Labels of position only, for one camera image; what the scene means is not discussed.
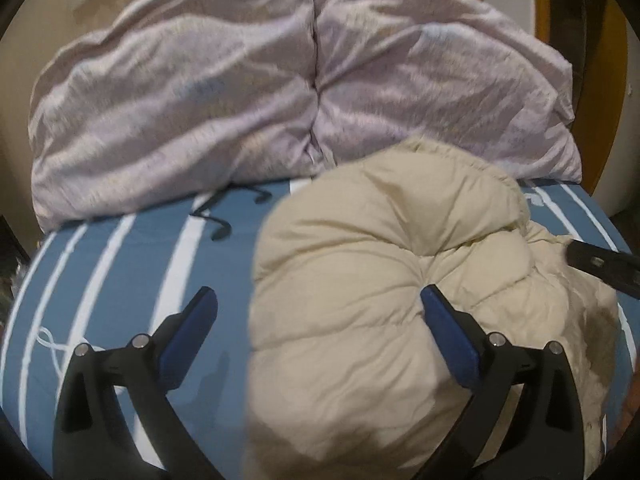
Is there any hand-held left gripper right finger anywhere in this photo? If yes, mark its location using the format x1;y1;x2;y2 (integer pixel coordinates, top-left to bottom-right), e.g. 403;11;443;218
420;284;586;480

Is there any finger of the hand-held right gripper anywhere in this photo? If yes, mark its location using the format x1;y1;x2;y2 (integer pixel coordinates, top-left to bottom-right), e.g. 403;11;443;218
564;240;640;300

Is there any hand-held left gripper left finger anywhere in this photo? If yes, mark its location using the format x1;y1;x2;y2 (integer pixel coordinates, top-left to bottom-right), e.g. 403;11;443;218
51;286;219;480

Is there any beige puffer jacket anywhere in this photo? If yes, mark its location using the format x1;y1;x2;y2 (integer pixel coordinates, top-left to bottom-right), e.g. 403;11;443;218
241;136;623;480

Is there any blue white-striped bed sheet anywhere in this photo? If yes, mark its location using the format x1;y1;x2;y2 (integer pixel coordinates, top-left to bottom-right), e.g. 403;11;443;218
0;180;636;480

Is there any left pink striped pillow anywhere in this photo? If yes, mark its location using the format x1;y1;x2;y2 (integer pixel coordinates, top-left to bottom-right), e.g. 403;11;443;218
27;0;583;233

